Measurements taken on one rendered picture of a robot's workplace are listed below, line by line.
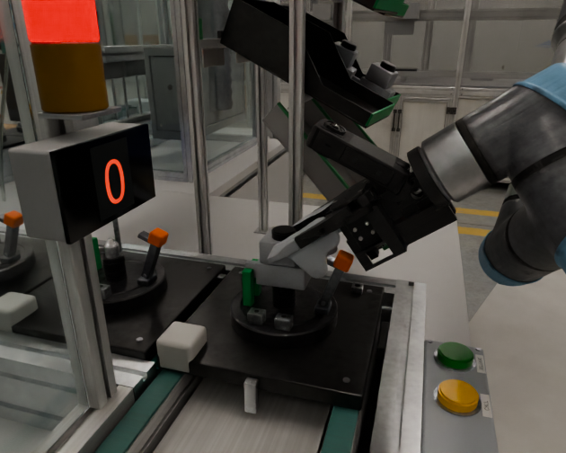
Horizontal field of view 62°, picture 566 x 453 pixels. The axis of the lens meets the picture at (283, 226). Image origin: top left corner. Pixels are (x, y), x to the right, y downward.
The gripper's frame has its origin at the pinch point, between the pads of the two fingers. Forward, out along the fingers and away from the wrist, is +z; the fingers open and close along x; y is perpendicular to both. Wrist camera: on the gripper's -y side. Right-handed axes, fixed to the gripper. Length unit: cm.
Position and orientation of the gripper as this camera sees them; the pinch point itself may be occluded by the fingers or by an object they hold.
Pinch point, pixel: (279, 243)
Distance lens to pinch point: 58.7
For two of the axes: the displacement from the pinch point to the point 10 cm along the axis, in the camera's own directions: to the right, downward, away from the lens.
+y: 5.7, 8.1, 1.4
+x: 2.8, -3.5, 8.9
